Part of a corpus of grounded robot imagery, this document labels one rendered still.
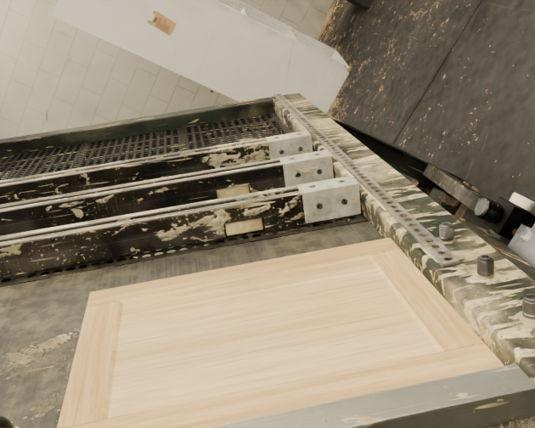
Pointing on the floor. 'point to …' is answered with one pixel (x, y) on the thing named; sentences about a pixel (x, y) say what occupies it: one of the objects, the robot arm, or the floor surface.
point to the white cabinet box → (216, 45)
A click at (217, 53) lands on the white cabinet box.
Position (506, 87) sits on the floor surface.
